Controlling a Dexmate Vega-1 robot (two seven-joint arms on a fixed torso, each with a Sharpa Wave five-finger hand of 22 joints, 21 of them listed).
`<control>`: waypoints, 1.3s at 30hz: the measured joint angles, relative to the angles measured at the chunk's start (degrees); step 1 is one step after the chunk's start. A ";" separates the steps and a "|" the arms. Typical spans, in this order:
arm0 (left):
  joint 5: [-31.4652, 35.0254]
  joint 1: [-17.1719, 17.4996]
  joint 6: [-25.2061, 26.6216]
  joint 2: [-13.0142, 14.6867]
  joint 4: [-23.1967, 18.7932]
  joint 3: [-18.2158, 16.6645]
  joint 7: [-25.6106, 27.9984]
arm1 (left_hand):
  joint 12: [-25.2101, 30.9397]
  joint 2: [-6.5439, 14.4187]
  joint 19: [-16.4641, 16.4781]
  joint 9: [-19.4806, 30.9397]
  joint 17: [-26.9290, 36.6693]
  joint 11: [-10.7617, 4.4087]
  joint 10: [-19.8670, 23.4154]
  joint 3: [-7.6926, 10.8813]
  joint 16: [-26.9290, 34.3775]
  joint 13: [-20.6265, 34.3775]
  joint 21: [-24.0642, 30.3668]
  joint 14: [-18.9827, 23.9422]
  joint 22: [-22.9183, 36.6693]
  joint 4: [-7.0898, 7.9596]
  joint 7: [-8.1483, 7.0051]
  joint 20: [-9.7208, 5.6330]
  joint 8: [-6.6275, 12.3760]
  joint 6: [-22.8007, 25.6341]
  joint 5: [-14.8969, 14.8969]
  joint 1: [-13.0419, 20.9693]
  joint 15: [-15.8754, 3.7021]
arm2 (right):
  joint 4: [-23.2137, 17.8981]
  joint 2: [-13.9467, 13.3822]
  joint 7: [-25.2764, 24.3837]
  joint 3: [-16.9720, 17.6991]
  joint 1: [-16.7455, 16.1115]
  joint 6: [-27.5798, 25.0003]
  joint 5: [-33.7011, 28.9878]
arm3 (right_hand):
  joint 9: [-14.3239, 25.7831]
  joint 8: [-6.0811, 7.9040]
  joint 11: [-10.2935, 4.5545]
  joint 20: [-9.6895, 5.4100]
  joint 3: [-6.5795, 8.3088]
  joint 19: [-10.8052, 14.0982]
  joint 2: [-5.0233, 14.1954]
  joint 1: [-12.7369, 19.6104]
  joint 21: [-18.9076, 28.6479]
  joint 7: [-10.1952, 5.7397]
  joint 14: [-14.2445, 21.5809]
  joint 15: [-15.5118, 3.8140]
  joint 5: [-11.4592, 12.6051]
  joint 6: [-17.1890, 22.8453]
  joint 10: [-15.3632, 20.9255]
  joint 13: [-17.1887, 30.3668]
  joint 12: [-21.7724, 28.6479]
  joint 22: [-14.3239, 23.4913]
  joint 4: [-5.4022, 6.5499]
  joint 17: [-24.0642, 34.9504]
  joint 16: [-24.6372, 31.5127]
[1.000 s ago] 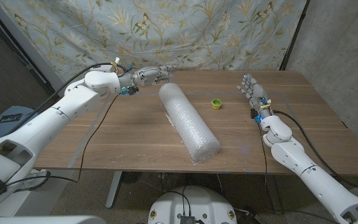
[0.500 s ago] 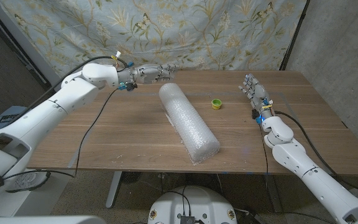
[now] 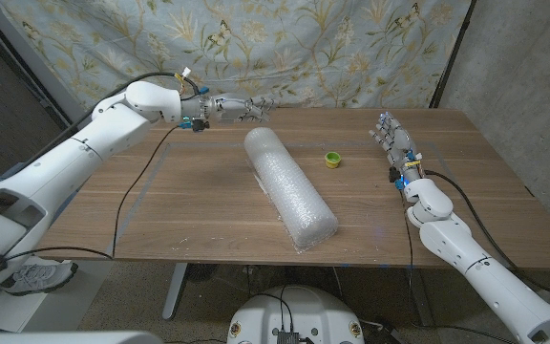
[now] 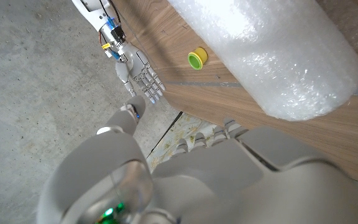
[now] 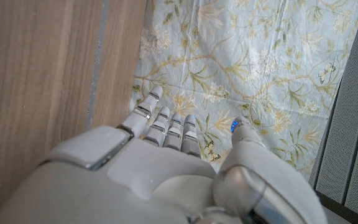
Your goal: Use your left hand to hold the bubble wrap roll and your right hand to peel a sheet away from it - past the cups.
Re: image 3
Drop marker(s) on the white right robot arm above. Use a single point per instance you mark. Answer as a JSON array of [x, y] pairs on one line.
[[471, 258]]

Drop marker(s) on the bubble wrap roll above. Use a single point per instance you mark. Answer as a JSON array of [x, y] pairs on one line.
[[289, 191]]

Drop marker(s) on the black backdrop stand pole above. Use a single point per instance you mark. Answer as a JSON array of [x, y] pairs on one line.
[[451, 52]]

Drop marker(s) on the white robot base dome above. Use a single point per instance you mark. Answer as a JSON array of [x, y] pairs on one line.
[[313, 310]]

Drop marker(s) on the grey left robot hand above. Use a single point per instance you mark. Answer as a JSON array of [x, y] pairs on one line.
[[237, 109]]

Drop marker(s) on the floral printed backdrop cloth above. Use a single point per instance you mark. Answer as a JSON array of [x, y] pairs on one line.
[[399, 48]]

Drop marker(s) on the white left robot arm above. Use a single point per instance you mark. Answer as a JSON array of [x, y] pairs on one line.
[[65, 162]]

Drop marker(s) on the small black electronics box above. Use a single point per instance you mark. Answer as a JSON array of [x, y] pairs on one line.
[[288, 337]]

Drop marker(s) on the grey sneaker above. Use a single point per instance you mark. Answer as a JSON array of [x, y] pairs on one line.
[[36, 277]]

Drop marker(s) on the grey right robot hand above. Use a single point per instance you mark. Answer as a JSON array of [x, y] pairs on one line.
[[396, 141]]

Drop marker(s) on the metal table leg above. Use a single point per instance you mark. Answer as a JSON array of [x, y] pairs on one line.
[[422, 296], [175, 291]]

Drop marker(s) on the yellow green cup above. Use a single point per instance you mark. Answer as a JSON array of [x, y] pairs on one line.
[[332, 160]]

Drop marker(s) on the grey backdrop frame post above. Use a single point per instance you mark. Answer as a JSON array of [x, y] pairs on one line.
[[27, 53]]

